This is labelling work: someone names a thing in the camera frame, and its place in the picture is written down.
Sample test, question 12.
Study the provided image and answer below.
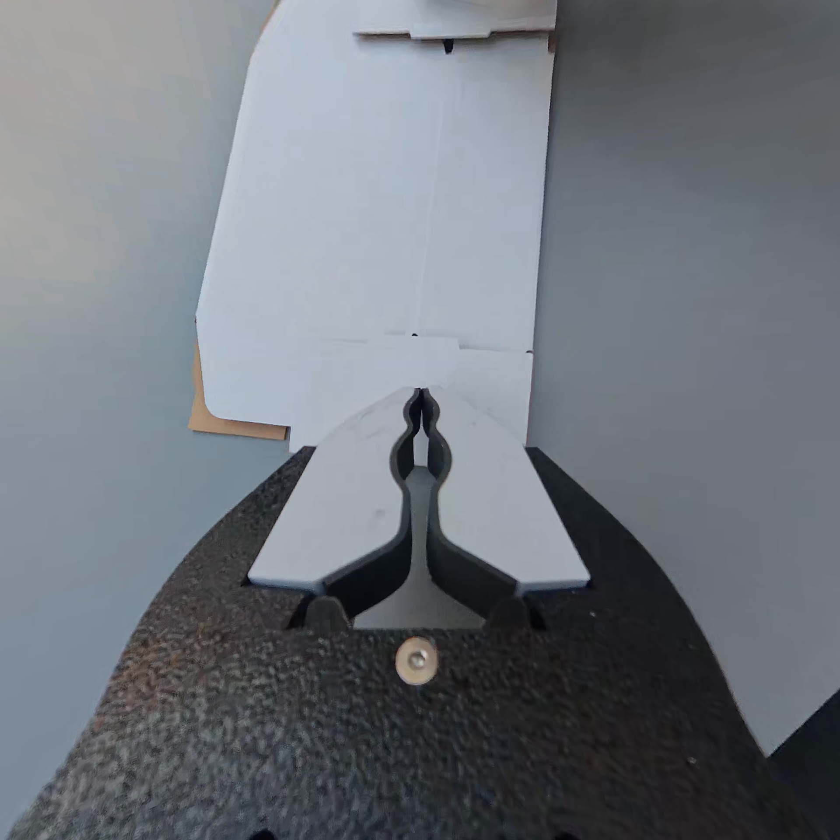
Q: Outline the white cardboard box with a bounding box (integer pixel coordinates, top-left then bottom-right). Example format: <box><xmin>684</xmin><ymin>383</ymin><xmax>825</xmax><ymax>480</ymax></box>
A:
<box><xmin>188</xmin><ymin>0</ymin><xmax>559</xmax><ymax>454</ymax></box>

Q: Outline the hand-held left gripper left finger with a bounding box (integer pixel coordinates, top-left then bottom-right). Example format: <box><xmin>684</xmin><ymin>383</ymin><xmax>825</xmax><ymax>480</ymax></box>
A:
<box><xmin>247</xmin><ymin>387</ymin><xmax>422</xmax><ymax>618</ymax></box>

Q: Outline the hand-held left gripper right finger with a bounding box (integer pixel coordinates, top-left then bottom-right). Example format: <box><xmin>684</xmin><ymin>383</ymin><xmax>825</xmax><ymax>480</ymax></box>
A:
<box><xmin>422</xmin><ymin>387</ymin><xmax>593</xmax><ymax>619</ymax></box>

